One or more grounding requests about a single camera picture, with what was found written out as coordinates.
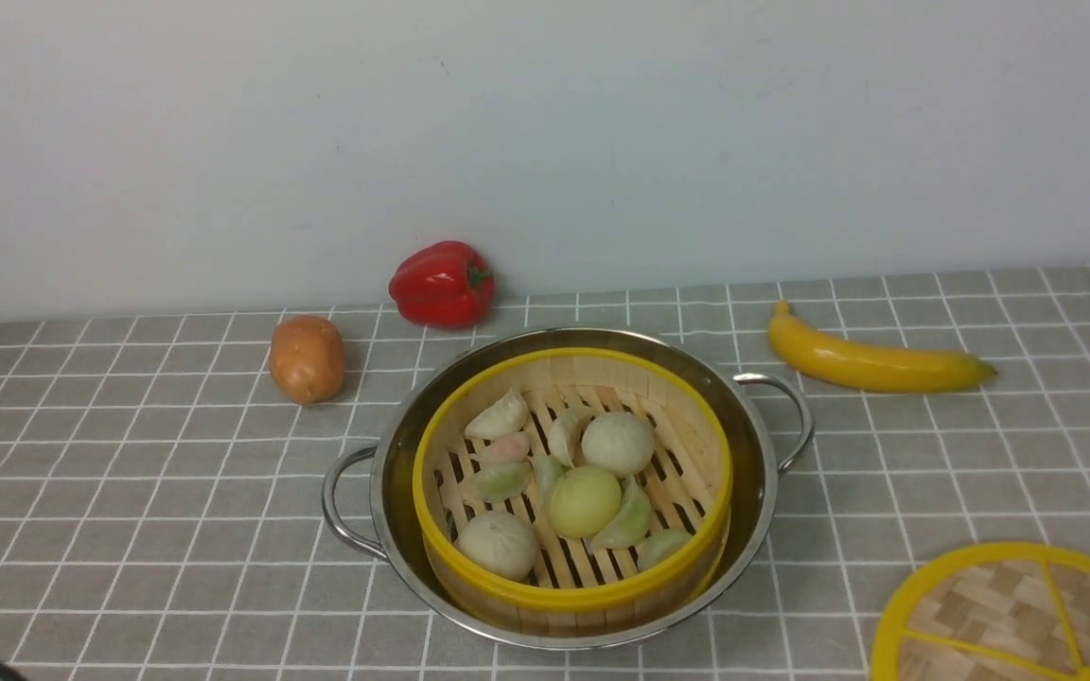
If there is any white bun near rim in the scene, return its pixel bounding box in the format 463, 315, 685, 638
455, 510, 538, 582

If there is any yellow banana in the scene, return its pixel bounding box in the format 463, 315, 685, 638
768, 299, 998, 393

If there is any white pleated dumpling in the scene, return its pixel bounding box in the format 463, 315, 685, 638
464, 387, 531, 441

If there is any yellow steamed bun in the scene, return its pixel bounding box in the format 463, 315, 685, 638
545, 465, 623, 539

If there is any yellow woven bamboo steamer lid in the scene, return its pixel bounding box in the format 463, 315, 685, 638
869, 542, 1090, 680

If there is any green dumpling beside yellow bun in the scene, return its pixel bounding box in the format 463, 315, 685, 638
588, 476, 654, 551

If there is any pale green dumpling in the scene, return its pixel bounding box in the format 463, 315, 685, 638
635, 528, 692, 573

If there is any green tinted dumpling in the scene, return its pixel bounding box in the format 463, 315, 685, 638
460, 462, 534, 504

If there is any grey checked tablecloth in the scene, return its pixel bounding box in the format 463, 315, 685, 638
0, 266, 1090, 680

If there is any white crescent dumpling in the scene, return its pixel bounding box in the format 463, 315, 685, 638
546, 404, 596, 469

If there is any stainless steel pot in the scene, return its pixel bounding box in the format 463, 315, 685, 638
322, 326, 815, 650

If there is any brown potato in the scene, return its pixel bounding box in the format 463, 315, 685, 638
269, 315, 346, 406

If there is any red bell pepper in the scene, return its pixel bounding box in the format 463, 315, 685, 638
388, 240, 496, 329

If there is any small white green dumpling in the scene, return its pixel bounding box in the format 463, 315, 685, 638
529, 454, 568, 508

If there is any white steamed bun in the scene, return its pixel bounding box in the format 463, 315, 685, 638
581, 412, 655, 479

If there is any pink tinted dumpling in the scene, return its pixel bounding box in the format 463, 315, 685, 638
473, 431, 531, 466

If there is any yellow rimmed bamboo steamer basket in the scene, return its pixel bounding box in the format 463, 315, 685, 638
412, 346, 735, 637

